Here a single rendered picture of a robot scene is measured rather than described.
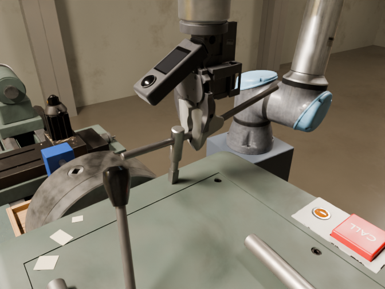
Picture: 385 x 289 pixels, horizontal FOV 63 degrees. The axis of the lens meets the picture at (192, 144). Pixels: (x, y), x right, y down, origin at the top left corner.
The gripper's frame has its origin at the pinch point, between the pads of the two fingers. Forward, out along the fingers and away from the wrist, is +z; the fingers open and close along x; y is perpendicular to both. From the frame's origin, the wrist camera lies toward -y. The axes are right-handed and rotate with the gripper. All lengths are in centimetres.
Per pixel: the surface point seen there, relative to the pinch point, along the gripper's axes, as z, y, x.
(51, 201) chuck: 12.6, -22.0, 16.4
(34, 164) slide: 36, -17, 72
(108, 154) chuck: 9.7, -7.5, 21.2
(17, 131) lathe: 44, -15, 124
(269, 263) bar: 5.6, -4.6, -22.2
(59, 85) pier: 92, 58, 325
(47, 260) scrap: 7.2, -26.8, -2.9
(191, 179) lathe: 7.3, -0.4, 0.0
